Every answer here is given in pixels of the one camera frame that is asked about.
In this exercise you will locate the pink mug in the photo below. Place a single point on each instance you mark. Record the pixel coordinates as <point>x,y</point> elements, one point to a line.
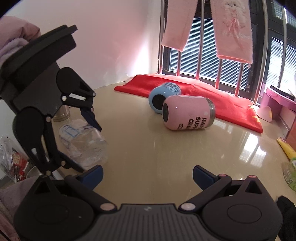
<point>184,112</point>

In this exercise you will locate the snack packets pile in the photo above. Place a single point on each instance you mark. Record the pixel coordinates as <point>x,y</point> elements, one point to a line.
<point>13,163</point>

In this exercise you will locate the metal towel rack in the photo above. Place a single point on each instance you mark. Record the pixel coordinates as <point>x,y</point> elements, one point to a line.
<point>273,36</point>

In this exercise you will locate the green glass jar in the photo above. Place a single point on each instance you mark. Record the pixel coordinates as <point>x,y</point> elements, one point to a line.
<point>289,174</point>

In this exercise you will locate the steel thermos flask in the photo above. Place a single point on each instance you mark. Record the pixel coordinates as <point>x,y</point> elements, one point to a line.
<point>62,114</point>

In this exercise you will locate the blue mug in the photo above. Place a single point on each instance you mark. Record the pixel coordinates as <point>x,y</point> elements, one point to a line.
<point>159,94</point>

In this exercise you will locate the right pink embroidered towel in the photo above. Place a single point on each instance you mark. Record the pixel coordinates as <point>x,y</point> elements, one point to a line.
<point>232,29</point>

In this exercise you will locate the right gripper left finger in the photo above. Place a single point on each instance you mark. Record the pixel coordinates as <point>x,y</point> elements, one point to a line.
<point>83,185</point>

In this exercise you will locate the pink round pad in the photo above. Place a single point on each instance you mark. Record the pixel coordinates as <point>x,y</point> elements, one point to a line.
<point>265,113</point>

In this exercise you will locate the left pink hanging towel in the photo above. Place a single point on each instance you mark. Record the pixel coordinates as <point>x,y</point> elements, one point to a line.
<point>179,20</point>

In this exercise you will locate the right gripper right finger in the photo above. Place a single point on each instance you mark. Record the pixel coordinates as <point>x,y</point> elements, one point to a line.
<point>212,186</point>

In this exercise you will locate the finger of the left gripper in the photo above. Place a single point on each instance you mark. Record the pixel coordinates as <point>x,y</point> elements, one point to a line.
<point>34,132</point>
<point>75,92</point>

